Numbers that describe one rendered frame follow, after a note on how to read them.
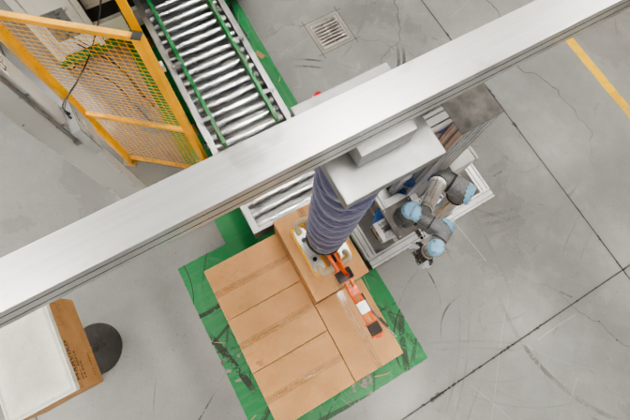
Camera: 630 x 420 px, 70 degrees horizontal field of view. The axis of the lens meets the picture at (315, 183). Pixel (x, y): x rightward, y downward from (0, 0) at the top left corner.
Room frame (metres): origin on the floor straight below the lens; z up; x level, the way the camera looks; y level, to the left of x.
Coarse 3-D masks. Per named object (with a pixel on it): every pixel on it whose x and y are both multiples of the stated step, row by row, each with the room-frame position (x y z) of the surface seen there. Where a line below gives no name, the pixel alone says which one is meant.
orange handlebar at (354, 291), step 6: (336, 252) 0.43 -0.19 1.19; (330, 258) 0.39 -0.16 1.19; (336, 258) 0.40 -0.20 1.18; (336, 264) 0.36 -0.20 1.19; (342, 264) 0.36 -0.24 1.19; (336, 270) 0.33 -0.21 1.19; (348, 288) 0.23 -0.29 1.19; (354, 288) 0.24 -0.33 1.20; (354, 294) 0.20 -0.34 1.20; (360, 294) 0.21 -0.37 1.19; (354, 300) 0.17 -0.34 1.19; (366, 318) 0.08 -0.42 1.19; (372, 318) 0.08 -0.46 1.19; (378, 336) -0.01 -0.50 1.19
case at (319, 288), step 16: (304, 208) 0.73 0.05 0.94; (288, 224) 0.61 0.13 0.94; (304, 224) 0.62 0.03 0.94; (288, 240) 0.50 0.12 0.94; (288, 256) 0.44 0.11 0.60; (352, 256) 0.46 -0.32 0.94; (304, 272) 0.31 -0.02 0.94; (352, 272) 0.36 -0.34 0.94; (320, 288) 0.23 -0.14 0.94; (336, 288) 0.24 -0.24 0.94
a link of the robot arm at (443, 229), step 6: (432, 222) 0.54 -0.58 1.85; (438, 222) 0.55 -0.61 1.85; (444, 222) 0.55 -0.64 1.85; (450, 222) 0.56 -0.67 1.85; (432, 228) 0.52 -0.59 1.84; (438, 228) 0.52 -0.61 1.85; (444, 228) 0.52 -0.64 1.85; (450, 228) 0.53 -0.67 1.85; (432, 234) 0.49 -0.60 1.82; (438, 234) 0.49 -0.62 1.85; (444, 234) 0.49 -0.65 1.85; (450, 234) 0.50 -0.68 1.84; (444, 240) 0.47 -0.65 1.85
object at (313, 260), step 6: (300, 228) 0.57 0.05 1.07; (294, 234) 0.52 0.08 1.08; (294, 240) 0.49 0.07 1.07; (300, 240) 0.49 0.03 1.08; (300, 246) 0.46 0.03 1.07; (306, 258) 0.38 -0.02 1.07; (312, 258) 0.39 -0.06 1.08; (318, 258) 0.40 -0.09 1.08; (312, 264) 0.35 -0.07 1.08; (324, 264) 0.36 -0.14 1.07; (312, 270) 0.32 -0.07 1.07; (318, 276) 0.29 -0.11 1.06
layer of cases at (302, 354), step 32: (256, 256) 0.41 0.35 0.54; (224, 288) 0.15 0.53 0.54; (256, 288) 0.18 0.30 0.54; (288, 288) 0.22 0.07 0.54; (256, 320) -0.04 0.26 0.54; (288, 320) 0.00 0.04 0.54; (320, 320) 0.03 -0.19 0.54; (352, 320) 0.07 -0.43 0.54; (384, 320) 0.10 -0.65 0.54; (256, 352) -0.25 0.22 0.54; (288, 352) -0.22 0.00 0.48; (320, 352) -0.19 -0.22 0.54; (352, 352) -0.15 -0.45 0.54; (384, 352) -0.12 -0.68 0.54; (288, 384) -0.42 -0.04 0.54; (320, 384) -0.39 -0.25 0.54; (288, 416) -0.62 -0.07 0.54
